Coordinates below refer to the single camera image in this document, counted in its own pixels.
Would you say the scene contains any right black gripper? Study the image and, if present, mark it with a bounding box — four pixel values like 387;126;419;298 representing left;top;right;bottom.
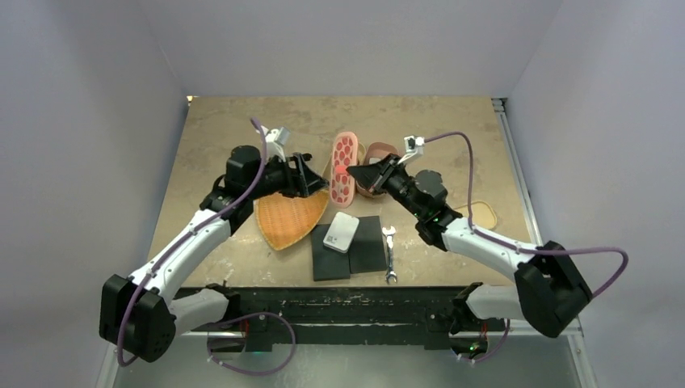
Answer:
349;154;426;219

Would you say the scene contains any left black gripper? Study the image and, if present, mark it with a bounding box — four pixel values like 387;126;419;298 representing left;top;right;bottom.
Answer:
246;152;327;200

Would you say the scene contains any pink lunch box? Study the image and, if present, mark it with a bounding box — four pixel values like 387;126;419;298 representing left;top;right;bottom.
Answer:
355;142;402;198

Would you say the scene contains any pink lunch box lid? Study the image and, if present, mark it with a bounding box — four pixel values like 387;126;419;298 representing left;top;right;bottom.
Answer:
330;132;359;209

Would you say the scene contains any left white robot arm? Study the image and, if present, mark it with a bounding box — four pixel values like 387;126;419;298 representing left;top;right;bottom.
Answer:
99;145;329;362

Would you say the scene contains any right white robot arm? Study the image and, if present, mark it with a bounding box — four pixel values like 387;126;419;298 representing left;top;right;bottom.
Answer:
336;154;593;338

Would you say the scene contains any cream lunch box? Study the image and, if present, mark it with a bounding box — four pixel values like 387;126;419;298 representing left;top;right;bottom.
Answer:
321;144;366;181

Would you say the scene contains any cream lunch box lid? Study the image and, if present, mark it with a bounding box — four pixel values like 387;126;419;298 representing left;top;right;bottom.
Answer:
456;200;498;230

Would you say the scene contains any woven bamboo basket tray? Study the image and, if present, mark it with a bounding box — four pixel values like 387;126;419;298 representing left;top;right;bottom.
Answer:
254;189;329;251

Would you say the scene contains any white power bank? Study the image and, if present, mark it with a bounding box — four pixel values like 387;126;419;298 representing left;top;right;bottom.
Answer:
322;212;360;253

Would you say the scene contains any silver open-end wrench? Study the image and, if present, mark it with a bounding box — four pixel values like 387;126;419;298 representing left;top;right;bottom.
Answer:
382;226;397;285

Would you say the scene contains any left black foam block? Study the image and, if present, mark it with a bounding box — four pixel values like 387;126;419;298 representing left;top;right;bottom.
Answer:
310;224;351;281

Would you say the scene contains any black foam block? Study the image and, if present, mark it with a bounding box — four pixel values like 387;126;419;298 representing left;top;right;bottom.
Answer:
348;216;387;274
310;224;351;281

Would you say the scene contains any right black foam block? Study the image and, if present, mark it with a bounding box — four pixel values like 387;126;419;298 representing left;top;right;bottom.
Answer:
348;216;387;274

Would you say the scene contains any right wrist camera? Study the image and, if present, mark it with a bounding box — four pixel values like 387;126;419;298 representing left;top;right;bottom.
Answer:
397;135;426;165

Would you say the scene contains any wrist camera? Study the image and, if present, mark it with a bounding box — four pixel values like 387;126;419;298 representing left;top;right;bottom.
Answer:
397;135;426;165
261;125;291;162

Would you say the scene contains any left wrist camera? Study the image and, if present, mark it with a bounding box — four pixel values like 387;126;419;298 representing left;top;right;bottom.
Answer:
261;125;291;162

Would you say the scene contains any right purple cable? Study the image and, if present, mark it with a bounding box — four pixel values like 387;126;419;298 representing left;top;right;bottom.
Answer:
422;131;630;301

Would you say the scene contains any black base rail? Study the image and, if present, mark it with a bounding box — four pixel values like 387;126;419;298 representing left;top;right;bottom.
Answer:
176;286;510;355

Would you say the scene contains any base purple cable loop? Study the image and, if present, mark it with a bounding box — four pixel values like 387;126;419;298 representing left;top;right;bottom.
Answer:
205;313;297;376

